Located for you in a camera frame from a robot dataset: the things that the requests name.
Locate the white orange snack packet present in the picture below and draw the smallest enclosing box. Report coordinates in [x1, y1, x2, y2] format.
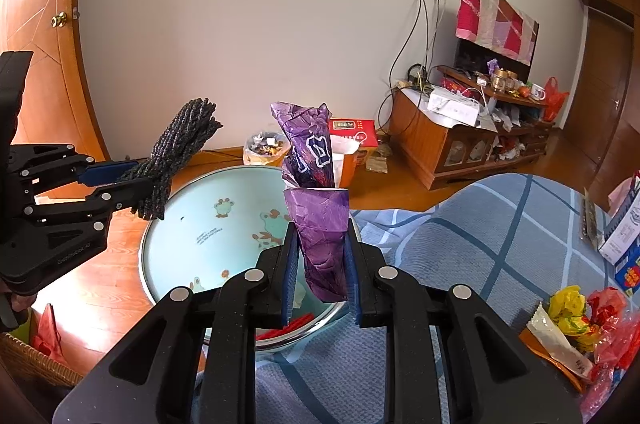
[518, 304, 593, 394]

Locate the grey foam net sleeve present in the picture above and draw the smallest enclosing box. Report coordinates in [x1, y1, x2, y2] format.
[120, 98, 222, 220]

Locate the red gift box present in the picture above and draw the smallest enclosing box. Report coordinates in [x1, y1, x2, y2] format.
[329, 118, 378, 189]

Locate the snack jar with bag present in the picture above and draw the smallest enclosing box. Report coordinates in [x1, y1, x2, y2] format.
[243, 132, 291, 167]

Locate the wooden room door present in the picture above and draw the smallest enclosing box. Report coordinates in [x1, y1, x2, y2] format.
[1, 0, 108, 162]

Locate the white router box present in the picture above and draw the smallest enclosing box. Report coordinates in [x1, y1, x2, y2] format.
[427, 87, 480, 126]

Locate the red white patchwork cloth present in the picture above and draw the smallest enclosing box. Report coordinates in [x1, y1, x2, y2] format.
[454, 0, 539, 66]

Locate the light blue enamel basin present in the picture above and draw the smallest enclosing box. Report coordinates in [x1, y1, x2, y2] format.
[138, 164, 362, 353]

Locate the blue plaid tablecloth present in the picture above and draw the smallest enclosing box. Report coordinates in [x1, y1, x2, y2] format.
[255, 174, 615, 423]

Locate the wooden tv cabinet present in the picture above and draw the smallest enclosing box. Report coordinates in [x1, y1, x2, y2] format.
[388, 66, 553, 189]

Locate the blue Look milk carton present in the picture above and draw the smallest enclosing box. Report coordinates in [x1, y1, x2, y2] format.
[615, 245, 640, 297]

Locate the orange plastic bag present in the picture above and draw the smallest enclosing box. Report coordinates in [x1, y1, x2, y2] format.
[542, 76, 570, 123]

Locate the yellow green wrapper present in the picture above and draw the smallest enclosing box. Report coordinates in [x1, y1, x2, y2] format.
[548, 285, 600, 352]

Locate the purple foil wrapper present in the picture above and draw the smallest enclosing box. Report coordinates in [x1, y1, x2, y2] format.
[271, 102, 349, 303]

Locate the white mug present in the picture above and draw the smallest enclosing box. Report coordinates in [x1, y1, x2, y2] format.
[529, 83, 547, 101]

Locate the red foam net sleeve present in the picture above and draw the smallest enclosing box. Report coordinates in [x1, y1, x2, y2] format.
[256, 314, 314, 340]

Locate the dark snack packet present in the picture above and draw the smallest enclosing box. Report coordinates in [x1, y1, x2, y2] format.
[580, 189, 600, 250]

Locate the clear pink plastic bag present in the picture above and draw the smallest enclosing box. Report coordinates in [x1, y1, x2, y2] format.
[580, 286, 639, 423]

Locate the white milk carton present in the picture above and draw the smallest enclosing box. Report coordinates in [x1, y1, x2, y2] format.
[599, 190, 639, 265]

